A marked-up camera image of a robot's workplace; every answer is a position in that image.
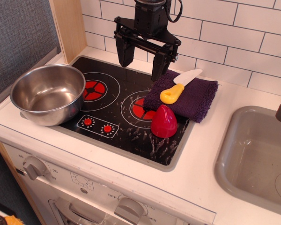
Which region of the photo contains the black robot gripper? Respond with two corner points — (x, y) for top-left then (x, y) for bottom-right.
(114, 0), (181, 81)

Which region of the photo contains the red toy pepper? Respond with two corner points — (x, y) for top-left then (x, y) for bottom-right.
(151, 105), (177, 138)

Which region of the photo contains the black toy stovetop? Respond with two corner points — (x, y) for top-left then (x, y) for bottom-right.
(54, 56), (194, 172)

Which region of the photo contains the purple folded towel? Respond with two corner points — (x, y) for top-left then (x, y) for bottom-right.
(143, 70), (218, 123)

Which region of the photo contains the wooden side panel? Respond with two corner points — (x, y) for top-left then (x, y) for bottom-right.
(49, 0), (87, 64)

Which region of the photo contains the stainless steel pot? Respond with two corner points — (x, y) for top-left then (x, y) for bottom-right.
(10, 64), (86, 126)

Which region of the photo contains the grey toy sink basin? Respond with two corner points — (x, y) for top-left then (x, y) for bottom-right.
(214, 106), (281, 215)

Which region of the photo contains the grey right oven knob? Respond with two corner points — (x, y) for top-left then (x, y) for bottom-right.
(114, 198), (144, 225)

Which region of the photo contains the grey oven knob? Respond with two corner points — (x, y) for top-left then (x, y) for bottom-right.
(114, 198), (144, 225)
(23, 156), (47, 180)

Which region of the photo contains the grey left oven knob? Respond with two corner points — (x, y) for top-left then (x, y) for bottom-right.
(23, 156), (47, 180)

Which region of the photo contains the white toy oven front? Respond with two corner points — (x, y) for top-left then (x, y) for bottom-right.
(3, 144), (215, 225)

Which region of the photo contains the orange black striped object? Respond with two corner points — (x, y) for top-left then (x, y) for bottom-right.
(0, 215), (24, 225)

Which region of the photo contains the yellow handled toy knife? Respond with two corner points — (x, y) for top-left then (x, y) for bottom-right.
(160, 69), (203, 105)

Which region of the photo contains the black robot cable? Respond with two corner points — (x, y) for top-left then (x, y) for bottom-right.
(163, 0), (183, 23)

